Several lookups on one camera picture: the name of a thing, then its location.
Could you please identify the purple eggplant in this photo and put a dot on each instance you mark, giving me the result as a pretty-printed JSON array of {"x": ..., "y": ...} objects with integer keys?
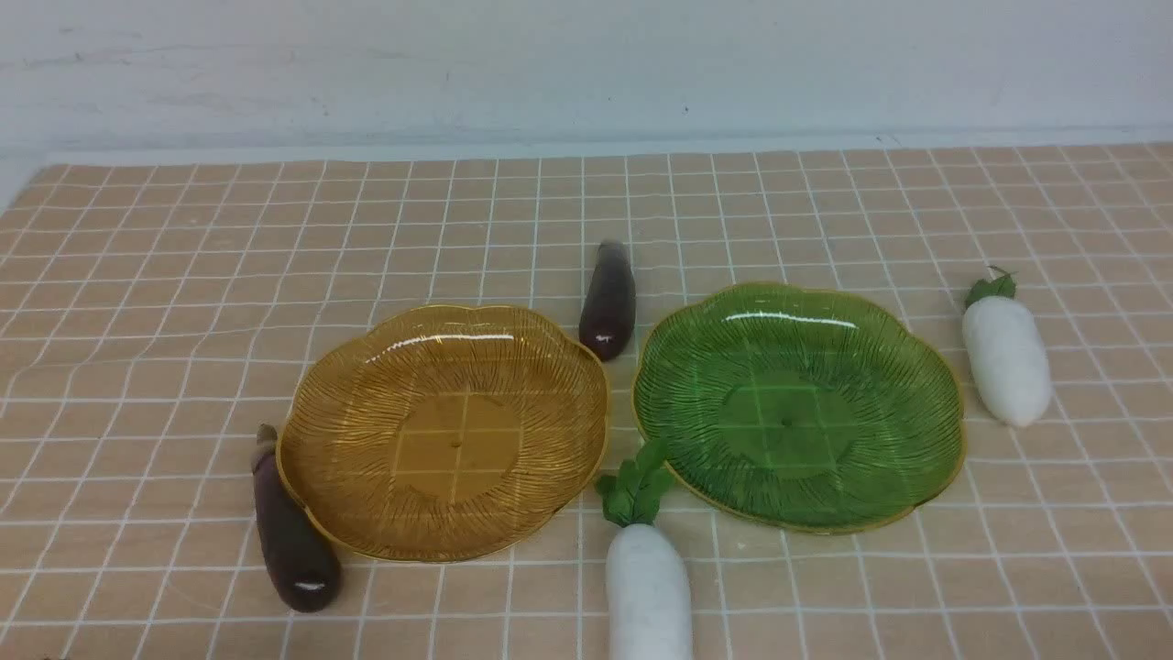
[
  {"x": 302, "y": 565},
  {"x": 609, "y": 310}
]

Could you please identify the white radish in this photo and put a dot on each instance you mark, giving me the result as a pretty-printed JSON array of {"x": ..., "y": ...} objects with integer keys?
[
  {"x": 646, "y": 581},
  {"x": 1007, "y": 355}
]

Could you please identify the amber glass plate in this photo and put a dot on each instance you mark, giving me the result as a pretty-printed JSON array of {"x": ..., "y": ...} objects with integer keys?
[{"x": 446, "y": 433}]

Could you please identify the green glass plate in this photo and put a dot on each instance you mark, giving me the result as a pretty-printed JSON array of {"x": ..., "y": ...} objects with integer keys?
[{"x": 815, "y": 411}]

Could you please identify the checkered beige tablecloth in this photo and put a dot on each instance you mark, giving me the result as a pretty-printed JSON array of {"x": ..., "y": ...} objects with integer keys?
[{"x": 153, "y": 317}]

